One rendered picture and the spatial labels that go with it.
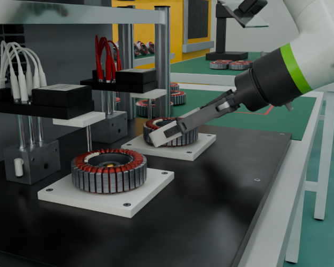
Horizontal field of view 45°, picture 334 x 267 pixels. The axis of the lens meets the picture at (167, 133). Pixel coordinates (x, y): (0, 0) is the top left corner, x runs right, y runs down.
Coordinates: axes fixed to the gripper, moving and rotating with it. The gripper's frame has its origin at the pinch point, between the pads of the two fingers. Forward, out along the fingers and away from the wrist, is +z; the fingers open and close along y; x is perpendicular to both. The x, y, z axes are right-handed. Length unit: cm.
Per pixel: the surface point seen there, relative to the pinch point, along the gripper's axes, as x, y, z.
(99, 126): 7.3, -3.8, 12.7
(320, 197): -72, 137, 8
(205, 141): -5.3, 1.6, -4.8
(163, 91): 7.6, 1.1, -1.6
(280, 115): -12.3, 47.0, -10.8
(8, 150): 9.5, -28.0, 13.1
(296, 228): -65, 90, 13
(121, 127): 5.2, 0.8, 11.1
